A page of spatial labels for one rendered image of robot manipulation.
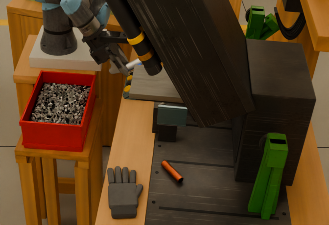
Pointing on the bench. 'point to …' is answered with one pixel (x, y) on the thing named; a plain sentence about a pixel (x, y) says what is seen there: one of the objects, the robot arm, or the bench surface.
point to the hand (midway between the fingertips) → (128, 69)
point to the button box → (127, 92)
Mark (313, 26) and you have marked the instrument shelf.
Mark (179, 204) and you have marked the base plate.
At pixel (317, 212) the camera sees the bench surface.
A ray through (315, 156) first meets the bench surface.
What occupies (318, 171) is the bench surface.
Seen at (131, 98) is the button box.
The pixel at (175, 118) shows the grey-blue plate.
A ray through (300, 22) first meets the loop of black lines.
